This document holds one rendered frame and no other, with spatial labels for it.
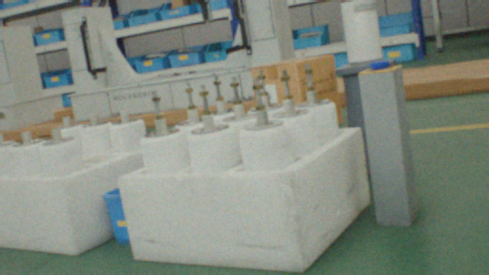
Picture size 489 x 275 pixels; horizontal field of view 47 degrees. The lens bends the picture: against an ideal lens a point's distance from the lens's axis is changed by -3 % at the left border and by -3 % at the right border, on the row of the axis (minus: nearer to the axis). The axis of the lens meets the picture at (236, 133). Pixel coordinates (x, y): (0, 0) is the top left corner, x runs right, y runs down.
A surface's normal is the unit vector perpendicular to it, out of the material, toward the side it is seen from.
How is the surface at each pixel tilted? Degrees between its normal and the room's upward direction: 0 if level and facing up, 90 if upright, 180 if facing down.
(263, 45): 90
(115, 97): 90
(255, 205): 90
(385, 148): 90
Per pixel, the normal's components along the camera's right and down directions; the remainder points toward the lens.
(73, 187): 0.84, -0.05
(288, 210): -0.50, 0.21
